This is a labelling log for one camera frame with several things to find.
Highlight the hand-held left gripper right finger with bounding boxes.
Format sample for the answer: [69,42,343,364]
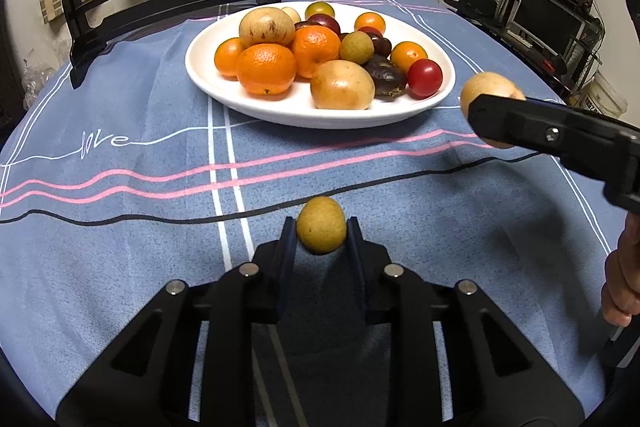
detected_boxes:
[345,216,585,427]

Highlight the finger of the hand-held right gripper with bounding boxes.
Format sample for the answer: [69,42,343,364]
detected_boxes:
[467,93,626,180]

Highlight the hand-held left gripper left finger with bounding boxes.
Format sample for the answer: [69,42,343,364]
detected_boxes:
[56,216,299,427]

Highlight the small tan longan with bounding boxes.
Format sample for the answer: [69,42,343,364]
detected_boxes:
[339,31,375,64]
[296,196,348,256]

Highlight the small red cherry tomato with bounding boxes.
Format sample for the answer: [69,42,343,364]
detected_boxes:
[407,59,444,98]

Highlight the small smooth orange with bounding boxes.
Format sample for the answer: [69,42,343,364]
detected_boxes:
[390,42,429,72]
[354,12,386,34]
[214,37,246,78]

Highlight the dark purple plum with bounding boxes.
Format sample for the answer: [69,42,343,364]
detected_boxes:
[367,35,393,58]

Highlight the large tan round fruit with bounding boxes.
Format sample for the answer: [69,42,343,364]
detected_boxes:
[310,60,376,110]

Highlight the large orange tangerine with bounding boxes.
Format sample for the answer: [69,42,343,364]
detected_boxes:
[235,43,297,96]
[291,26,342,79]

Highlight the white oval plate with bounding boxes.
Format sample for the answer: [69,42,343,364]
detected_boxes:
[185,0,456,130]

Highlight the spotted tan round fruit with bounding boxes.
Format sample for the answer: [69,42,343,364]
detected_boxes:
[238,7,296,49]

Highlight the person's right hand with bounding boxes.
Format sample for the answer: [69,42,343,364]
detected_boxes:
[601,209,640,328]

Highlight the white plastic bucket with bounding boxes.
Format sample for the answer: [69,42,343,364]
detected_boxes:
[580,72,628,120]

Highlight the black computer desk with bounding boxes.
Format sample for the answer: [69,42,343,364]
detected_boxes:
[482,0,606,98]

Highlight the computer monitor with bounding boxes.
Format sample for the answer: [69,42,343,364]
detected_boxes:
[507,0,586,50]

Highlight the black hat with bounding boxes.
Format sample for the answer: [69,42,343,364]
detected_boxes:
[444,0,498,18]

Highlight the blue striped tablecloth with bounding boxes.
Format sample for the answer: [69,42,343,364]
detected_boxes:
[0,0,626,427]

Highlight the clear plastic bags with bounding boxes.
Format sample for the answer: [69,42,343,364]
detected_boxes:
[20,64,56,108]

